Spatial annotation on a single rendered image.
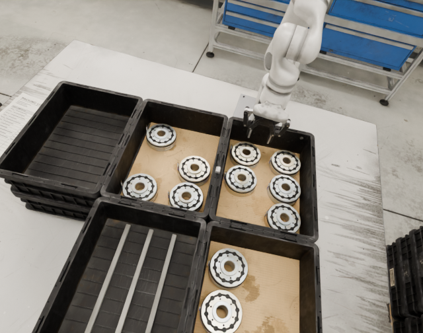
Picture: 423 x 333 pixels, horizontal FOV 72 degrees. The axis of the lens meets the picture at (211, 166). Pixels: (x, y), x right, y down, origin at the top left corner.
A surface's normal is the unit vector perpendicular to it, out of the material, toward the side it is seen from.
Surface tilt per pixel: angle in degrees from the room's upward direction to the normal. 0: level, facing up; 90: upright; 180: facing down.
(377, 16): 90
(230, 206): 0
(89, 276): 0
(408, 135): 0
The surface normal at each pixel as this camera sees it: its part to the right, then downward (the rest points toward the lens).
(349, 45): -0.28, 0.76
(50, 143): 0.11, -0.58
